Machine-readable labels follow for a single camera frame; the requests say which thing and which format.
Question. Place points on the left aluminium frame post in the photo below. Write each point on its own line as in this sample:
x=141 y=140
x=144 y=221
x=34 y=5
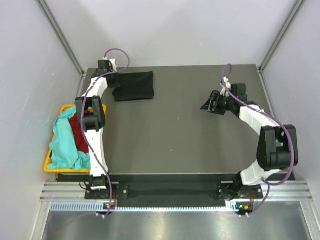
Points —
x=60 y=35

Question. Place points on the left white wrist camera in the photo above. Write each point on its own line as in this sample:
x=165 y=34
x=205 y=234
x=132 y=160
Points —
x=112 y=62

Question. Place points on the black t-shirt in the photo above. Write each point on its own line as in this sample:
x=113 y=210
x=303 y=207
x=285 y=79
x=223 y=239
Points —
x=134 y=86

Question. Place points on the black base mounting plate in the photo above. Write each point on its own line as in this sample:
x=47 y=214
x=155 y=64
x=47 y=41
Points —
x=174 y=190

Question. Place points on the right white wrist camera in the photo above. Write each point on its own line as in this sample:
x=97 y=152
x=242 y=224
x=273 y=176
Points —
x=226 y=87

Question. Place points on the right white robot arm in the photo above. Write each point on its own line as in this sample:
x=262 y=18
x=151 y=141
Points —
x=277 y=148

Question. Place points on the slotted grey cable duct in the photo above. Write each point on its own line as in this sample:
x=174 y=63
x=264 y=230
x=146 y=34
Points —
x=103 y=207

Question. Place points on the aluminium frame post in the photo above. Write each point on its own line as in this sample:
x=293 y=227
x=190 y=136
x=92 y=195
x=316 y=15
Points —
x=60 y=35
x=293 y=13

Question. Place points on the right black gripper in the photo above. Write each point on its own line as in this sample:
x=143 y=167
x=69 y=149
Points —
x=215 y=96

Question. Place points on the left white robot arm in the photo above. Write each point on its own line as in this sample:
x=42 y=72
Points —
x=92 y=120

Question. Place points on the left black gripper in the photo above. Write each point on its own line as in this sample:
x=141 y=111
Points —
x=115 y=84

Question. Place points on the dark red t-shirt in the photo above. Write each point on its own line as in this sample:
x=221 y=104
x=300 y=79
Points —
x=80 y=143

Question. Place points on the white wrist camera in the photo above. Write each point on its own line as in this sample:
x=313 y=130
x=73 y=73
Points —
x=226 y=87
x=112 y=62

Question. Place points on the teal t-shirt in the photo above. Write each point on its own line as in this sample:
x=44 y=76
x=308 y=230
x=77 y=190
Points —
x=66 y=142

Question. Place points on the right aluminium frame post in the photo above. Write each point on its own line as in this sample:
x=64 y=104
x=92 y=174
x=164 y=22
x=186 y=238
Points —
x=293 y=13

